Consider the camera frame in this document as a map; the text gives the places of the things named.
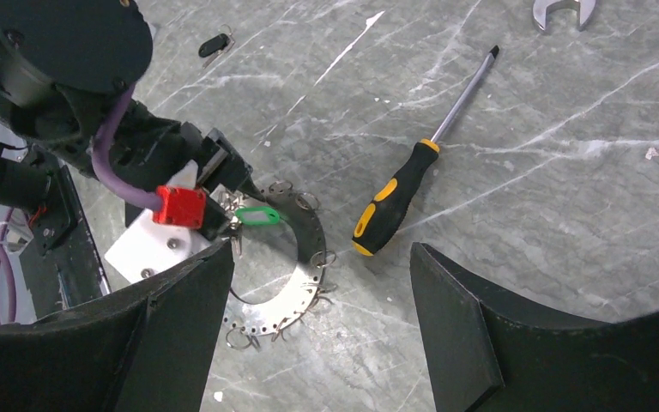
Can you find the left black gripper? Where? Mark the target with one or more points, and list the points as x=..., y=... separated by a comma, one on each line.
x=219, y=163

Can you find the green key tag with keys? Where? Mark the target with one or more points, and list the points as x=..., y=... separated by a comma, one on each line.
x=255, y=216

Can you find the metal disc with keyrings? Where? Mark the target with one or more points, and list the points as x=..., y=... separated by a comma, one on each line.
x=278, y=277

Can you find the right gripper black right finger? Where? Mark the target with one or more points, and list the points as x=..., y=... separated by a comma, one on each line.
x=490, y=349

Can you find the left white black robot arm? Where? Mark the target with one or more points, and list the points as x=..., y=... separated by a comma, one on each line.
x=68, y=72

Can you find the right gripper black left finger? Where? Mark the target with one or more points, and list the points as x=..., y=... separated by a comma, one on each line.
x=147, y=347

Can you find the yellow black screwdriver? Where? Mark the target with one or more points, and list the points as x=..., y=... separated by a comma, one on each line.
x=385, y=213

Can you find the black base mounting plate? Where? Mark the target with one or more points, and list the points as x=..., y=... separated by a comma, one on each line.
x=61, y=265

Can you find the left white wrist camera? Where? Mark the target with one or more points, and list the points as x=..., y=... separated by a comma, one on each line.
x=146, y=248

